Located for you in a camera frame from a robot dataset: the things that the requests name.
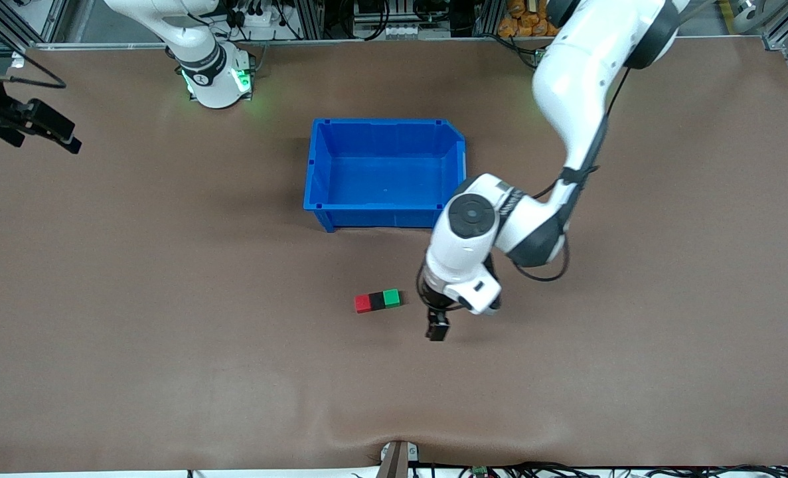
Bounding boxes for metal table edge clamp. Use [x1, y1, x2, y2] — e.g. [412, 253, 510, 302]
[380, 440, 420, 478]

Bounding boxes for blue plastic storage bin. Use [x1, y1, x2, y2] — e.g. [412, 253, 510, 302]
[303, 118, 467, 234]

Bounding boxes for white power strip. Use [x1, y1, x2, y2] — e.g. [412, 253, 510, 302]
[224, 3, 285, 31]

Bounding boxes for brown table mat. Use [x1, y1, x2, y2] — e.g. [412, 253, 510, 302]
[0, 37, 788, 473]

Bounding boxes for orange snack bags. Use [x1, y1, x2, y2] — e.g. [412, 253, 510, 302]
[498, 0, 560, 38]

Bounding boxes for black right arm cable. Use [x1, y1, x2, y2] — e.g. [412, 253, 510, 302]
[0, 40, 68, 91]

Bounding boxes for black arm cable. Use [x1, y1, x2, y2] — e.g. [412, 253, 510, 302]
[512, 66, 633, 283]
[0, 40, 68, 91]

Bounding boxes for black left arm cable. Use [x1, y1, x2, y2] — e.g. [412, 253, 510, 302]
[512, 66, 633, 283]

